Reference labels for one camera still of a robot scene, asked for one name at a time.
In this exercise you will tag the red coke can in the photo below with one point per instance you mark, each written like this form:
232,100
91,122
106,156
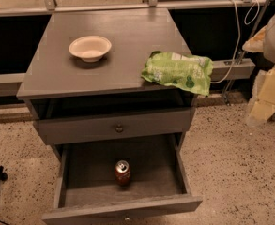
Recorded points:
122,172

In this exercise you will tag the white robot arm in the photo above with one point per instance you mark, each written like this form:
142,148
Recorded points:
262,104

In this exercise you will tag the round metal drawer knob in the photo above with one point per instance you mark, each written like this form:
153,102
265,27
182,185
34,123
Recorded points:
119,129

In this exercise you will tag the grey wooden drawer cabinet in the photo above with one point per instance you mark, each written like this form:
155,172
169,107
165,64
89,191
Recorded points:
59,85

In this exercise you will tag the closed grey top drawer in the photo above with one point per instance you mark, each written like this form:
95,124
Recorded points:
102,127

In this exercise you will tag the open grey middle drawer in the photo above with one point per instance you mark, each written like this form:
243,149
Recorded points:
115,180

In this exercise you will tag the green chip bag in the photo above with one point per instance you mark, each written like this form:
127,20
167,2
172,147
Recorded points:
187,72

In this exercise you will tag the white paper bowl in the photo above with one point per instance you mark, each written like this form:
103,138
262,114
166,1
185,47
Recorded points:
90,48

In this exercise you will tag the grey metal rail frame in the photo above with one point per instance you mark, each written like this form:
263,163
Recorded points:
112,3

